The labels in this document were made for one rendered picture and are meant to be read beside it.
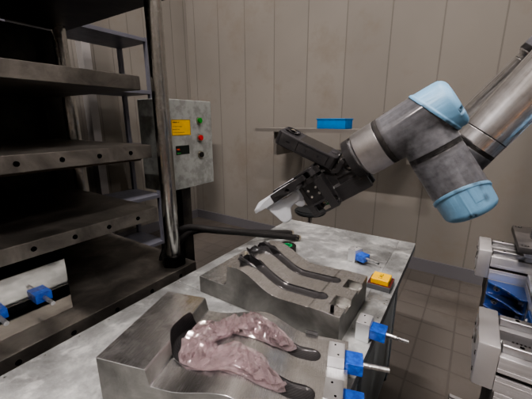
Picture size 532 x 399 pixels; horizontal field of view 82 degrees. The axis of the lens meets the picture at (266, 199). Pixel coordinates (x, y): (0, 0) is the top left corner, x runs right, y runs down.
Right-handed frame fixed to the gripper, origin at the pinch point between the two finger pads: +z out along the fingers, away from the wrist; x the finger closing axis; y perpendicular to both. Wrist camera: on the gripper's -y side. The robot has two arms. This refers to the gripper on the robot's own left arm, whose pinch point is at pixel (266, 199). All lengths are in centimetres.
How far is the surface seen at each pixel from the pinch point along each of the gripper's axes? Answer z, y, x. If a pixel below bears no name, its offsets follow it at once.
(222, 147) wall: 194, -71, 283
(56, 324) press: 78, -2, -14
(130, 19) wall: 163, -229, 229
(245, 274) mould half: 31.8, 17.2, 16.7
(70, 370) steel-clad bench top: 58, 9, -24
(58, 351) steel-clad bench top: 66, 4, -21
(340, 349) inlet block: 7.0, 37.6, 1.9
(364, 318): 7.3, 43.3, 19.4
